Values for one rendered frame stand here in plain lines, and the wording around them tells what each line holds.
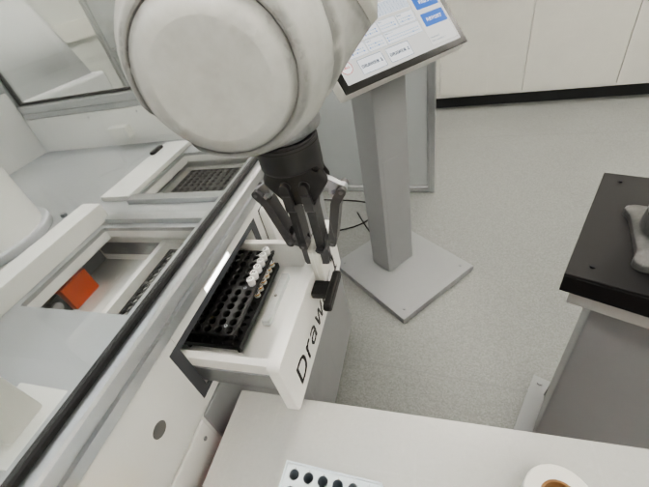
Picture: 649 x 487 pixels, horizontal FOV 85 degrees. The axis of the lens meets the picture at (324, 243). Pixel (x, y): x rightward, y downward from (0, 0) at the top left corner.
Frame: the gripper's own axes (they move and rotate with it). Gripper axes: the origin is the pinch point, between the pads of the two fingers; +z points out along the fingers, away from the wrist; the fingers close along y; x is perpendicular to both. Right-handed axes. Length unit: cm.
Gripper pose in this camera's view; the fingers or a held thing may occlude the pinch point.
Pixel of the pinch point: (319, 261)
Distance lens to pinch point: 53.4
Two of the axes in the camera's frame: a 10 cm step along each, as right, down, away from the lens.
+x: -2.3, 6.6, -7.2
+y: -9.6, -0.1, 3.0
